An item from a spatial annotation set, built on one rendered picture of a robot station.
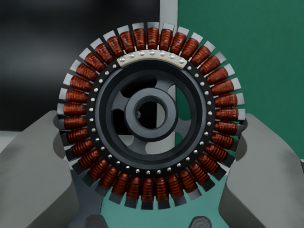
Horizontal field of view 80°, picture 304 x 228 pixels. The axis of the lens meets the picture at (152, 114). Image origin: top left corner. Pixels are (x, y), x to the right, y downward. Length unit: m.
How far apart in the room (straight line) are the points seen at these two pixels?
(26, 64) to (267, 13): 0.26
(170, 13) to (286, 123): 0.17
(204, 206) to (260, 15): 0.92
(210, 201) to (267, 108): 0.86
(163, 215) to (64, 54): 0.94
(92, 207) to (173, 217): 0.41
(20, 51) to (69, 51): 0.05
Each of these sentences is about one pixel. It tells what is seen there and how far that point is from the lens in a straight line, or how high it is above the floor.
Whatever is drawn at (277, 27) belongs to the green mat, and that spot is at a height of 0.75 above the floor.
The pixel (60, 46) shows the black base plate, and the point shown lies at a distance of 0.21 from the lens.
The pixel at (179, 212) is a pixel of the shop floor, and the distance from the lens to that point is 1.05.
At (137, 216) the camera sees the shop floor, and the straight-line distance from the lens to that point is 1.05.
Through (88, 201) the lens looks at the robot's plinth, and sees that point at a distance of 1.06.
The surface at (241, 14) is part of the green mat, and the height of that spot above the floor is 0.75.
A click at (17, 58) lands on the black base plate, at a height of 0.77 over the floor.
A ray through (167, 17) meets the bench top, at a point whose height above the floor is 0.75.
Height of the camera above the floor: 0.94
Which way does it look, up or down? 86 degrees down
